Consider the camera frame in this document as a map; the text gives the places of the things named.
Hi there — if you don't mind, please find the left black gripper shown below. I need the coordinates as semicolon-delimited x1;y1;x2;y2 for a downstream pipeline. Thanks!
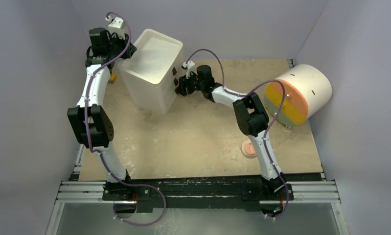
109;34;138;61

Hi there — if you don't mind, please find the white drawer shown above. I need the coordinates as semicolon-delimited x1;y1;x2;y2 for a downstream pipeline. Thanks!
157;67;180;90
156;87;177;114
156;47;184;88

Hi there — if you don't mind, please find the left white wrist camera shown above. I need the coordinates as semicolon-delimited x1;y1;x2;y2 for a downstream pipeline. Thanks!
106;16;125;40

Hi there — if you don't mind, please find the round pink compact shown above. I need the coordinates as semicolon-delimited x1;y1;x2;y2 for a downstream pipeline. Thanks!
241;140;257;158

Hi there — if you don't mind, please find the small yellow block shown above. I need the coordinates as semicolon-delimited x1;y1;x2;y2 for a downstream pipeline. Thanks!
108;73;116;84

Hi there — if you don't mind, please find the white drawer cabinet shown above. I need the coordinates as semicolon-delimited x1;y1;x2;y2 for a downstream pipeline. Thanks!
118;29;183;112

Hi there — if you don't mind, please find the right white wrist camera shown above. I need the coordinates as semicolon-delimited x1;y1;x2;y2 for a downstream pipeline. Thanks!
182;60;196;78

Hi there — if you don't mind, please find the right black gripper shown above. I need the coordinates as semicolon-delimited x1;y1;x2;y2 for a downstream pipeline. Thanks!
176;70;205;97

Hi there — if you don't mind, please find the black aluminium base frame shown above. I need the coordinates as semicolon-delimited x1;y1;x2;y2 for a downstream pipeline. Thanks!
46;146;349;235

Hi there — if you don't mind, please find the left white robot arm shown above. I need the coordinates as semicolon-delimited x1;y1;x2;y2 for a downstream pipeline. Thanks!
67;27;137;200

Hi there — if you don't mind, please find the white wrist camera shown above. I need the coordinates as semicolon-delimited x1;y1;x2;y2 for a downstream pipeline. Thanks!
182;60;196;78
106;16;125;40

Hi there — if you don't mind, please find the white cylinder orange face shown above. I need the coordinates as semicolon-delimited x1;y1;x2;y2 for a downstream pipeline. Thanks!
263;64;332;127

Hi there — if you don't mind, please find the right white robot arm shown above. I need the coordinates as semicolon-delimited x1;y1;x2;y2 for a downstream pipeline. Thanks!
175;61;288;199

